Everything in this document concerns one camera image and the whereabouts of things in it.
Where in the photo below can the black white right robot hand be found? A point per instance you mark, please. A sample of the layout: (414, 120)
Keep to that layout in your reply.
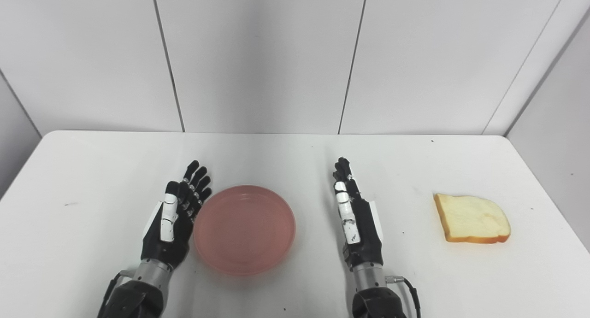
(364, 237)

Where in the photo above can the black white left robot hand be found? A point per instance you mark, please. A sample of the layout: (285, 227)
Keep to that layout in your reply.
(168, 242)

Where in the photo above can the pink round plate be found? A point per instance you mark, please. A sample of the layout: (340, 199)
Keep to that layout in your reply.
(244, 230)

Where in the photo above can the slice of white bread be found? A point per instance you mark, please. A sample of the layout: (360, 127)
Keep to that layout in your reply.
(472, 219)

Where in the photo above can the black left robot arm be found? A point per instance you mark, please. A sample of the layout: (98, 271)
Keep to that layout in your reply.
(138, 295)

